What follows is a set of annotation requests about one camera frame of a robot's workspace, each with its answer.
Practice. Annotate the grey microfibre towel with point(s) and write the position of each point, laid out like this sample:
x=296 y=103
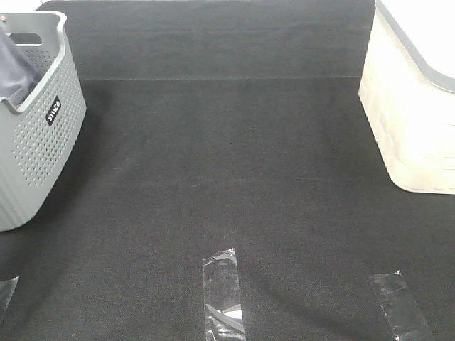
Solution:
x=18 y=75

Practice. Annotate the centre clear tape strip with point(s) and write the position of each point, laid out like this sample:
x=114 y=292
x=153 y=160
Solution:
x=221 y=297

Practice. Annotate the clear tape strip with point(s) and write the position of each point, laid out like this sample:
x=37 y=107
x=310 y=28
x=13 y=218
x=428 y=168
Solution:
x=221 y=297
x=7 y=288
x=400 y=308

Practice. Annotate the grey perforated laundry basket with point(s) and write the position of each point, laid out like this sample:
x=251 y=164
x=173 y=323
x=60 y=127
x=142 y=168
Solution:
x=38 y=135

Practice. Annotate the cream white storage basket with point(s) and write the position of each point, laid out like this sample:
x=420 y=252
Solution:
x=407 y=92

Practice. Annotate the right clear tape strip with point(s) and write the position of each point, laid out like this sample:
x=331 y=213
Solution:
x=400 y=308

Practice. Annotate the left clear tape strip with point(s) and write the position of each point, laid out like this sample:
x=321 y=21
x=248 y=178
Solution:
x=7 y=288

